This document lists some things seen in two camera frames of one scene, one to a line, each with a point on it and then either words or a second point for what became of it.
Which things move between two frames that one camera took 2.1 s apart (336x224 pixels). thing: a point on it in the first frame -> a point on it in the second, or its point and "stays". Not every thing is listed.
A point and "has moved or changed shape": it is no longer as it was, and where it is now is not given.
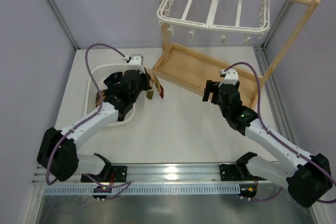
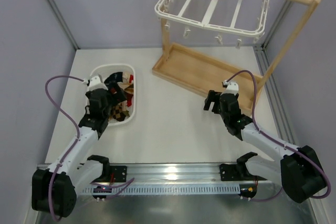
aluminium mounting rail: (193, 175) stays
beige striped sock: (154, 80) has moved or changed shape
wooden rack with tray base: (192, 67) stays
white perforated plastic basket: (95, 83) stays
